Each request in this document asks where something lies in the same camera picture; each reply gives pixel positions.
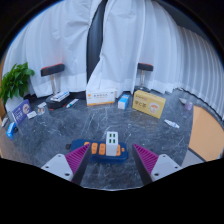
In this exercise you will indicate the small clear box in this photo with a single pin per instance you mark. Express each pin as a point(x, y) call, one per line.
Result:
point(41, 108)

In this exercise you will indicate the green potted plant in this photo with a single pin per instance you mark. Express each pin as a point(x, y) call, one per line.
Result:
point(16, 80)

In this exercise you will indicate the white curtain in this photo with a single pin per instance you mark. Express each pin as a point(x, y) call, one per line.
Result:
point(56, 36)
point(150, 40)

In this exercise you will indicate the small white card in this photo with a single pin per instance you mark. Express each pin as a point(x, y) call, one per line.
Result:
point(32, 115)

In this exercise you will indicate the small blue packet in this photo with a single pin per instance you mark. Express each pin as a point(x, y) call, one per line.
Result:
point(11, 130)

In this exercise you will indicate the blue power strip orange sockets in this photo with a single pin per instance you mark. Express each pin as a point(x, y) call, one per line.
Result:
point(80, 145)

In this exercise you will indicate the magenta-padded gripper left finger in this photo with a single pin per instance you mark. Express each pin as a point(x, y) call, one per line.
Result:
point(56, 165)

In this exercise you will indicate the black stool with orange trim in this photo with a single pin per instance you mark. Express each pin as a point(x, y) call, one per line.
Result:
point(52, 69)
point(145, 66)

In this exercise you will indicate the flat white box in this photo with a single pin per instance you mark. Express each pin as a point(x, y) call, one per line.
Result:
point(60, 96)

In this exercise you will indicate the white marker pen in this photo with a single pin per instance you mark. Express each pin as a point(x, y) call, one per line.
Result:
point(72, 103)

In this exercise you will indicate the white and orange carton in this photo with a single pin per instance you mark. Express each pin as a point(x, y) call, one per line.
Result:
point(101, 97)

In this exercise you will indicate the purple printed box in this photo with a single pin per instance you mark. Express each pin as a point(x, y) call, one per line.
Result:
point(20, 111)

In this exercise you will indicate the small blue and white box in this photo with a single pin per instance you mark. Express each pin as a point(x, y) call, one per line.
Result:
point(123, 101)

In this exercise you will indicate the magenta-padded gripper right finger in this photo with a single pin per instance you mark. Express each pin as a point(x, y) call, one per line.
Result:
point(165, 165)

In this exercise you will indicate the white tube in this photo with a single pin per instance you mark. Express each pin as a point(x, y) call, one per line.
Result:
point(171, 123)

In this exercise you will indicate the yellow carton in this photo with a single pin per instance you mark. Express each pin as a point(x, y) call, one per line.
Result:
point(148, 104)

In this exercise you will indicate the small purple cup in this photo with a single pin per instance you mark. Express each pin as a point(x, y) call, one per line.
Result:
point(188, 106)

